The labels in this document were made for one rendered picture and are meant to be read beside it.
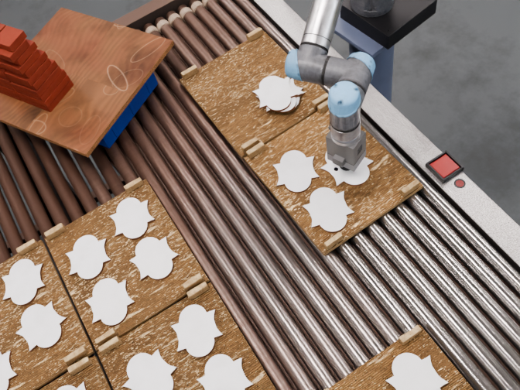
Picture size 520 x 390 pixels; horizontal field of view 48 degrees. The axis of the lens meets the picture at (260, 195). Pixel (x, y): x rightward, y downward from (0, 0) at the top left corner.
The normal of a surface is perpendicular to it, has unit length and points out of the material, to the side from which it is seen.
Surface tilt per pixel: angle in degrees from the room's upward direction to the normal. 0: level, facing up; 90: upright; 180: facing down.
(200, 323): 0
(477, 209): 0
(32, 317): 0
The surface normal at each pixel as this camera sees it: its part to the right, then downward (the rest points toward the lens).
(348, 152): -0.57, 0.74
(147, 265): -0.15, -0.51
